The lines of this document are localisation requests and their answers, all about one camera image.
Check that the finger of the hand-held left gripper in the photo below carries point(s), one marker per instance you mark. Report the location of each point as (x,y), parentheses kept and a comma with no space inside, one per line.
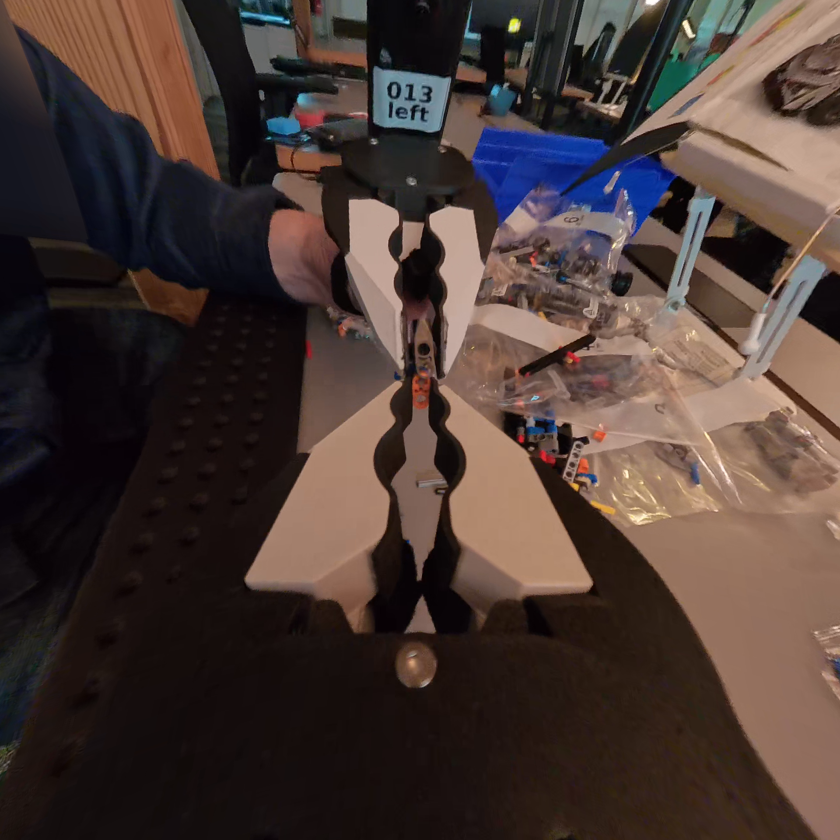
(367,249)
(466,249)

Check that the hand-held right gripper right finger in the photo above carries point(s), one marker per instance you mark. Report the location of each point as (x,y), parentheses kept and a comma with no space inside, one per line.
(518,525)

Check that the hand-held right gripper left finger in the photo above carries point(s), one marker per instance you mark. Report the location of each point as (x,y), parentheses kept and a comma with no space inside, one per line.
(321,525)

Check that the person's left forearm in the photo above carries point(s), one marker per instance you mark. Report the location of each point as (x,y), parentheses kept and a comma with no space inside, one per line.
(164,197)

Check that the yellow lego pin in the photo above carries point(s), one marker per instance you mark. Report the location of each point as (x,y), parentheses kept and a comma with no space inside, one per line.
(602,507)

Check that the large bag dark lego pieces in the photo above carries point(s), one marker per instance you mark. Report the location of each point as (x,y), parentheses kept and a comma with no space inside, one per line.
(558,262)

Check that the black lego beam red pins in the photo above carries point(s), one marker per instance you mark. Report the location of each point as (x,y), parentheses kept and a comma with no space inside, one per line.
(558,355)

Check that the black lego wheel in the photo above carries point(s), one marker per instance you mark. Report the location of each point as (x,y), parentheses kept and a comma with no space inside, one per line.
(621,283)

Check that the small bag blue lego pieces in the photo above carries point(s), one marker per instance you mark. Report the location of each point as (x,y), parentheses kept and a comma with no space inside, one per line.
(828,659)

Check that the person's left hand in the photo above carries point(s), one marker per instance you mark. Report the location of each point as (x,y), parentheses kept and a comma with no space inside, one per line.
(302,256)

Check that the blue plastic bin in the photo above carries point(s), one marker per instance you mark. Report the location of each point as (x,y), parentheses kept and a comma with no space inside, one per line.
(518,164)

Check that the red cloth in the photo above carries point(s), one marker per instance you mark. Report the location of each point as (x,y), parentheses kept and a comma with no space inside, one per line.
(310,118)

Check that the blue sponge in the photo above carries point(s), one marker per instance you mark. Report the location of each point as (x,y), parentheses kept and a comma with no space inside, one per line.
(280,125)

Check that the dark perforated board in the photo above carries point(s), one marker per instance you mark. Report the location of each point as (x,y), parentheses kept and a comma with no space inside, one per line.
(164,492)

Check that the pile of clear plastic bags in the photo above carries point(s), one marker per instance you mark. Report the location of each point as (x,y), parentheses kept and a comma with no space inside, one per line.
(656,420)

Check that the black office chair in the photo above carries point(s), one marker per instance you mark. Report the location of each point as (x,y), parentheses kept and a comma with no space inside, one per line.
(236,79)

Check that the open instruction book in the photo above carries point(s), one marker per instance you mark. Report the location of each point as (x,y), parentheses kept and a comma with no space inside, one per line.
(754,131)

